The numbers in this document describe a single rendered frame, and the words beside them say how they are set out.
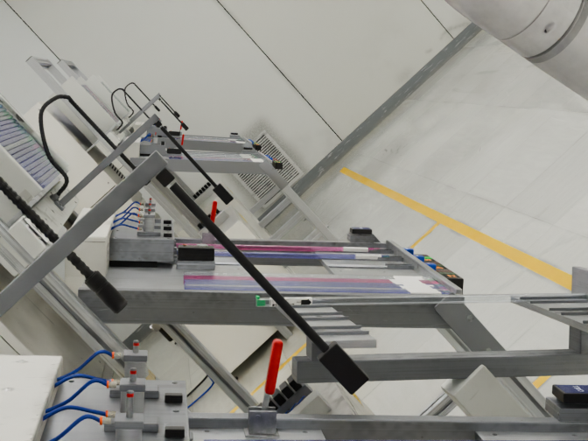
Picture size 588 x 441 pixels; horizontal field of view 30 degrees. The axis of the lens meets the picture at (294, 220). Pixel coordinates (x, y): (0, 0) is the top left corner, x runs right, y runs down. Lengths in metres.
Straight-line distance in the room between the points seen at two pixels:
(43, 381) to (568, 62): 0.60
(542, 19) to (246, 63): 7.61
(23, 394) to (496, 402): 0.70
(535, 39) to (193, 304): 1.09
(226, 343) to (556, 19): 4.73
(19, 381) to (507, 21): 0.59
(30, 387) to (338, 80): 7.69
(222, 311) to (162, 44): 6.68
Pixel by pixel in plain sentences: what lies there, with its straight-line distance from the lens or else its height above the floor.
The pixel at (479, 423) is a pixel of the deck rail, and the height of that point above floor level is 0.86.
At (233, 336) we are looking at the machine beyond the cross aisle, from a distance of 5.68.
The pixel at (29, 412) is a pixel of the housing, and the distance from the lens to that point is 1.04.
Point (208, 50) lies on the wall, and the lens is 8.62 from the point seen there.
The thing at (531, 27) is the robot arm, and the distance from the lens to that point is 1.06.
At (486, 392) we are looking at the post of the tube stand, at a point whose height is 0.79.
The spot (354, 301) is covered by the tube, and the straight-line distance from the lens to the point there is 1.59.
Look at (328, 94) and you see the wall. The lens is 8.70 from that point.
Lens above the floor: 1.39
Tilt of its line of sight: 10 degrees down
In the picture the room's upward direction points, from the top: 42 degrees counter-clockwise
